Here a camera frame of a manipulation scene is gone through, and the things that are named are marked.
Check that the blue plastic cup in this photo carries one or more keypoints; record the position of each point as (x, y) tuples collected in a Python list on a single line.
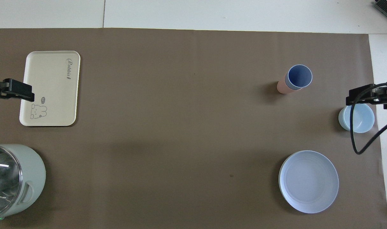
[(299, 76)]

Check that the pink plastic cup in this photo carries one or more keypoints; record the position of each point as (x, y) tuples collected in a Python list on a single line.
[(283, 87)]

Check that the cream rabbit print tray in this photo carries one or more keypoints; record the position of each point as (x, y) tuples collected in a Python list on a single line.
[(50, 92)]

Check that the light blue bowl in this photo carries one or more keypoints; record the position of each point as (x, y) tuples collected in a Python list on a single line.
[(363, 119)]

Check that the mint green cooking pot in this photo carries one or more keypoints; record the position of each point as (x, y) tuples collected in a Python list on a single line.
[(33, 178)]

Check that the glass pot lid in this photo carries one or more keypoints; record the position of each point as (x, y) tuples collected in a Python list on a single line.
[(4, 181)]

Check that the lavender blue plate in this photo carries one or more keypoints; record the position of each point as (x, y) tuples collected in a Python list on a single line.
[(308, 181)]

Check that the brown paper table mat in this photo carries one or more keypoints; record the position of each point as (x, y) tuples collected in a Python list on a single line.
[(180, 127)]

